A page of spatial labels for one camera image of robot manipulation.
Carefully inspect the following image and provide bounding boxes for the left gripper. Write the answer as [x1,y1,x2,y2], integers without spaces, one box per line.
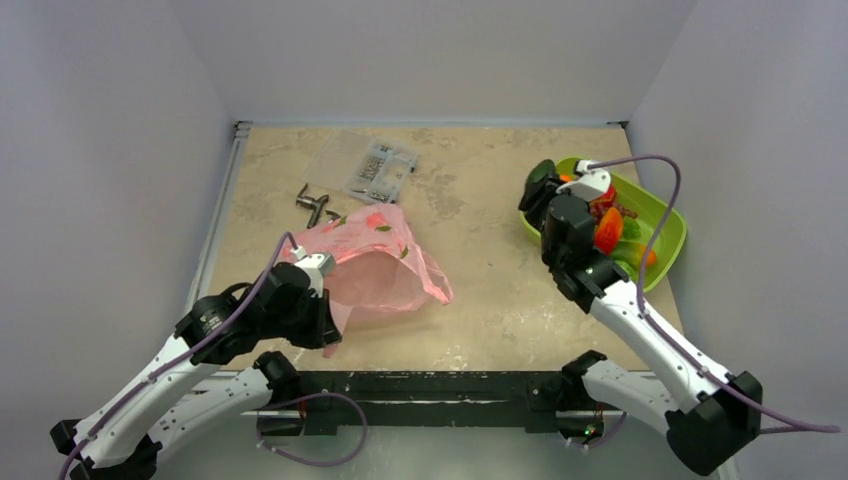
[263,285,342,348]

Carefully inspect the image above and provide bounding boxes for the fake green avocado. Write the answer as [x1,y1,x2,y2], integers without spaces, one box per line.
[525,159,562,190]

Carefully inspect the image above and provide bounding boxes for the pink plastic bag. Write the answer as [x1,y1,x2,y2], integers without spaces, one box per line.
[294,204,454,332]

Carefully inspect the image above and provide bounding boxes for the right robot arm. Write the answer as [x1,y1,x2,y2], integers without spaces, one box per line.
[519,174,763,476]

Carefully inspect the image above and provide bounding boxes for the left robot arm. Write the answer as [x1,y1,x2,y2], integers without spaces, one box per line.
[50,253,341,479]

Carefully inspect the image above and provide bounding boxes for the fake red strawberry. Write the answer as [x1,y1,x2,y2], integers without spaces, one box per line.
[594,184,618,206]

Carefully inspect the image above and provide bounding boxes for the fake green grapes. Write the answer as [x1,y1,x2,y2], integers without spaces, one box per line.
[621,217,641,241]

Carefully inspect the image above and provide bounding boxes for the fake mango green orange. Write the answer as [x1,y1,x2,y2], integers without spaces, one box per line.
[610,240,658,269]

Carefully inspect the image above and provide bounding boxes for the fake green lime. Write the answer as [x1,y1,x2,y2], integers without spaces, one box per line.
[615,260,639,283]

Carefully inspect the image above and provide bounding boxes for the green plastic tray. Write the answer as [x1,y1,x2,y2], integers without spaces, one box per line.
[518,156,688,294]

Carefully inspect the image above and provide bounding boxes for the black metal clamp tool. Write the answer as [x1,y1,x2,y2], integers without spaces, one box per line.
[295,183,330,229]

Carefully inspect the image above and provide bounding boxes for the clear screw organizer box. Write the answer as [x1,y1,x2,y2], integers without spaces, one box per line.
[343,139,419,204]

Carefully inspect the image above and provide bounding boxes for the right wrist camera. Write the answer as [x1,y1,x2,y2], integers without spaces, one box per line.
[556,159,612,202]

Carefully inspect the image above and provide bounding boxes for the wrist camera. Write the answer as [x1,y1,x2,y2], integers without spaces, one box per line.
[291,246,336,298]
[556,159,612,202]

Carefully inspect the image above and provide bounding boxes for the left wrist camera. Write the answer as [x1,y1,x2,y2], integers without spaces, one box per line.
[291,246,336,298]

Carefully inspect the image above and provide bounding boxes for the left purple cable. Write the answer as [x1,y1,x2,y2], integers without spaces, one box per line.
[58,231,298,480]

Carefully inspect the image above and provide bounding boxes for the aluminium frame rail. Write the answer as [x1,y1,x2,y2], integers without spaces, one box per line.
[184,121,254,311]

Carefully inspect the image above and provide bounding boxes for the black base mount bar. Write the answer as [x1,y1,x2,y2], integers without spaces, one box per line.
[257,371,617,441]

